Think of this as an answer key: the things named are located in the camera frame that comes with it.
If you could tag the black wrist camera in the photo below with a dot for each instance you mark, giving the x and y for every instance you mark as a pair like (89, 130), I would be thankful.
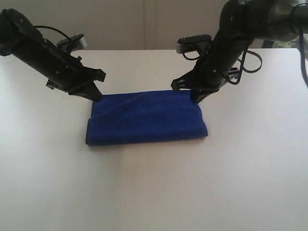
(194, 43)
(77, 42)

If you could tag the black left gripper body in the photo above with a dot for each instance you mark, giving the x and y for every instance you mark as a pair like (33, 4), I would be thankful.
(58, 66)

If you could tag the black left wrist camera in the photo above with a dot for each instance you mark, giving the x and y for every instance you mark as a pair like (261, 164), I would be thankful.
(77, 42)

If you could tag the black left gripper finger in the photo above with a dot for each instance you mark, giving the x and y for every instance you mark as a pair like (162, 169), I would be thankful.
(88, 91)
(91, 74)

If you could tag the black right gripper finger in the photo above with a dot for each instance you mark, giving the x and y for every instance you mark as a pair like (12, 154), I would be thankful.
(187, 82)
(198, 94)

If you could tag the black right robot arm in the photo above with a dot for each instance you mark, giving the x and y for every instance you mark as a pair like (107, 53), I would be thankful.
(243, 21)

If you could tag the blue microfibre towel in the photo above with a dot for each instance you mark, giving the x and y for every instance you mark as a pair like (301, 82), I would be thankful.
(143, 117)

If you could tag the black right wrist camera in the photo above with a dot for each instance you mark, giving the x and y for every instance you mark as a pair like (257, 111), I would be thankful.
(194, 43)

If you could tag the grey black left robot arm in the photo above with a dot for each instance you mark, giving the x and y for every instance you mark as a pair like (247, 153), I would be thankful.
(18, 37)

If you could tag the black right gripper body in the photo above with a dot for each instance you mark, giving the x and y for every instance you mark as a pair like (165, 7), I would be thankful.
(213, 67)

